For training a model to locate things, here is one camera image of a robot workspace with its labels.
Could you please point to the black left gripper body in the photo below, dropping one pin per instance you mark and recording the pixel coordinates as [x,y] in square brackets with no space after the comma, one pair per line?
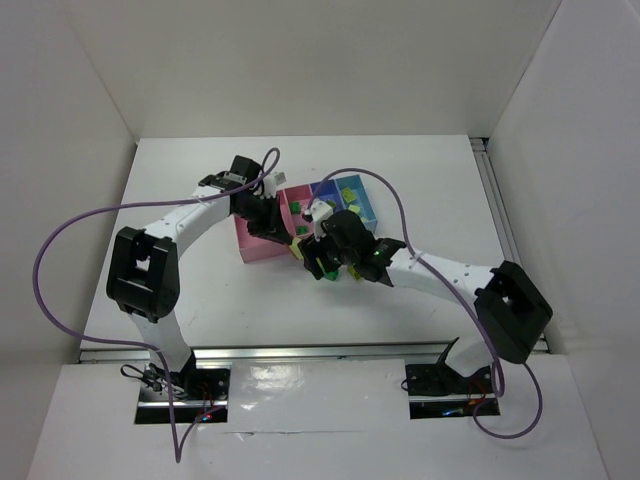
[275,226]

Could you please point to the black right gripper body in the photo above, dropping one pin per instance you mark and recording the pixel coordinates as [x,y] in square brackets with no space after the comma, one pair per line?
[317,257]

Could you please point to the yellow-green brown lego stack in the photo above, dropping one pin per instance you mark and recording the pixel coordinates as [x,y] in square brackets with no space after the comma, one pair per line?
[294,248]

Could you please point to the lime lego brick long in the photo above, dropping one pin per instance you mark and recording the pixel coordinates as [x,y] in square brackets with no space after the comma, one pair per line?
[348,195]

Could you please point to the lime lego brick pair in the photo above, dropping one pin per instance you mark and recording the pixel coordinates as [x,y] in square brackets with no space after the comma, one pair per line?
[354,273]

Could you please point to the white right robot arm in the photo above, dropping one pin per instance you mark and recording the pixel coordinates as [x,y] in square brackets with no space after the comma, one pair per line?
[470,286]

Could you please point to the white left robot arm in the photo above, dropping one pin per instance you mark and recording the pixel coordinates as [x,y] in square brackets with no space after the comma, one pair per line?
[144,278]

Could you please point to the large pink bin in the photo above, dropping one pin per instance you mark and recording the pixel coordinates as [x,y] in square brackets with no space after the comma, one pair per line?
[253,249]

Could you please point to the light blue bin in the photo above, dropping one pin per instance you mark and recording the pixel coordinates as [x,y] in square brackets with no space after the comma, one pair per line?
[367,215]

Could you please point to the purple-blue bin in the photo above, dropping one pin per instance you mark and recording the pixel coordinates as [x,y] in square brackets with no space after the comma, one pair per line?
[328,193]

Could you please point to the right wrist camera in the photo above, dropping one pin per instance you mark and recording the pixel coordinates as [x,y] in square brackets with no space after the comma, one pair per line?
[385,249]

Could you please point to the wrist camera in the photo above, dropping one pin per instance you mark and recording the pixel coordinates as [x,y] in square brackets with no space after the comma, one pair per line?
[385,249]
[242,171]

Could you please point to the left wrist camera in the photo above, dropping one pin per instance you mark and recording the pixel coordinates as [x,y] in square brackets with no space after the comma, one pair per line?
[242,171]

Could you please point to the aluminium rail front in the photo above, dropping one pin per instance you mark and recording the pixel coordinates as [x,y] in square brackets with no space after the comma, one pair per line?
[206,356]

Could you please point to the aluminium rail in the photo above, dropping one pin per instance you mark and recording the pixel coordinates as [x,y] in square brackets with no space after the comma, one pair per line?
[505,225]
[206,356]

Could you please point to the aluminium rail right side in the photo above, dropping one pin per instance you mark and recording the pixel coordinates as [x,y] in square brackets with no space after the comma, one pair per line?
[505,225]

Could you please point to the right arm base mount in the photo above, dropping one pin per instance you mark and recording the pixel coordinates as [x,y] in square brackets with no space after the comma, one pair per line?
[435,391]

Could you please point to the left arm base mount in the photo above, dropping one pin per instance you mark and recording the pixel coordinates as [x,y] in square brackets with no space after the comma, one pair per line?
[208,397]

